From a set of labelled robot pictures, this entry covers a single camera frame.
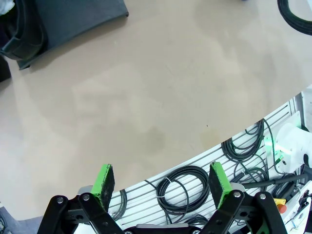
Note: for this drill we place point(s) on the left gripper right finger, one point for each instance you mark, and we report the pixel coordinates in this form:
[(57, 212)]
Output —
[(243, 214)]

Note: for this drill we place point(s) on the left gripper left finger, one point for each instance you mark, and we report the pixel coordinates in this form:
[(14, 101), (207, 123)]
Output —
[(73, 214)]

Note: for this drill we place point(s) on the black loafer with paper stuffing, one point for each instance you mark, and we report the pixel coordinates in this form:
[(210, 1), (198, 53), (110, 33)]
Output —
[(26, 36)]

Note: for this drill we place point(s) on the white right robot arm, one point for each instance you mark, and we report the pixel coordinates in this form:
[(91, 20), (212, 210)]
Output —
[(295, 143)]

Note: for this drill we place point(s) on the yellow red emergency stop button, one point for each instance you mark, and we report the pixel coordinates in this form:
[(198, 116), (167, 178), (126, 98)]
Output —
[(282, 208)]

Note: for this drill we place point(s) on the black rod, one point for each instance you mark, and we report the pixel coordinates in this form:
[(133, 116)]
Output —
[(280, 181)]

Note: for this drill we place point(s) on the white control box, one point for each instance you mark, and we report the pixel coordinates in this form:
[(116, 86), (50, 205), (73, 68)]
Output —
[(299, 214)]

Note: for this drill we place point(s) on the white paper shoe stuffing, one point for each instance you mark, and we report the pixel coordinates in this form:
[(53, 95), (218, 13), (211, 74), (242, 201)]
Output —
[(6, 5)]

